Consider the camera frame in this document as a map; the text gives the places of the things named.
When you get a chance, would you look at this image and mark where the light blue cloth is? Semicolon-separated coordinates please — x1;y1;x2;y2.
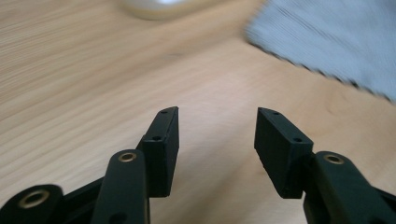
244;0;396;104

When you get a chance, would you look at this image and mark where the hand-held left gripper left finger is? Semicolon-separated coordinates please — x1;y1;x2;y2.
90;105;180;224

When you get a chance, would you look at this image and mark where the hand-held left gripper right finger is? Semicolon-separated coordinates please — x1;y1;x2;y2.
253;106;396;224

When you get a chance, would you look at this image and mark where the white round object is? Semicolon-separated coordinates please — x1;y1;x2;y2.
120;0;200;21

